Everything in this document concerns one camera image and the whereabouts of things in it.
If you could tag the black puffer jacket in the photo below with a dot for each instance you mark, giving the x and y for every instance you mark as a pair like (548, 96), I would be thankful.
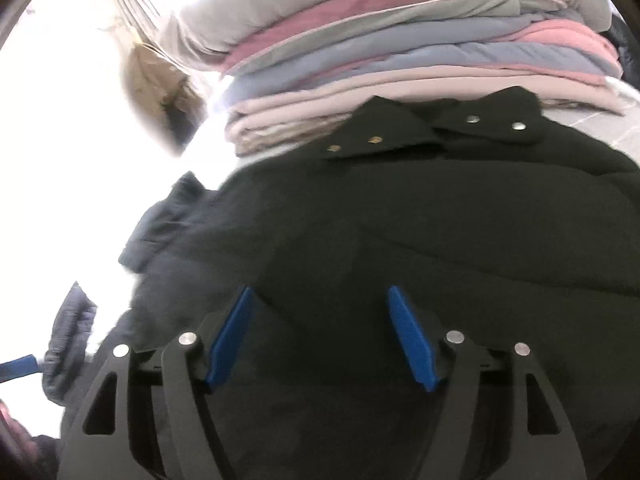
(625, 45)

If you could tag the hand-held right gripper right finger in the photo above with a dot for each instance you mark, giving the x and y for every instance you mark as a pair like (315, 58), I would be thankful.
(412, 340)

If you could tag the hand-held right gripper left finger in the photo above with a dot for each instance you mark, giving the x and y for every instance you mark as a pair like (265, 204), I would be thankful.
(227, 340)

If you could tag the person's left hand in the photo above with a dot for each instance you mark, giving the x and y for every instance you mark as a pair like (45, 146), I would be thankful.
(17, 432)

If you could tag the beige cloth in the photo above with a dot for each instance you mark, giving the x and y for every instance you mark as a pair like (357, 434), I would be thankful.
(160, 95)

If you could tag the stack of folded quilts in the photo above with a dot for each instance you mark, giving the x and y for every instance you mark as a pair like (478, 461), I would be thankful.
(400, 45)

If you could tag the bed with grey quilted cover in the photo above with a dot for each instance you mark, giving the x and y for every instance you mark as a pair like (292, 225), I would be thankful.
(595, 120)

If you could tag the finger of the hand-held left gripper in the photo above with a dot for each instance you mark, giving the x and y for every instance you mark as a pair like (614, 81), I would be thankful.
(20, 366)

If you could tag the black padded coat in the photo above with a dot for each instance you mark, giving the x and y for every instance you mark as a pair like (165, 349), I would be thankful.
(400, 210)

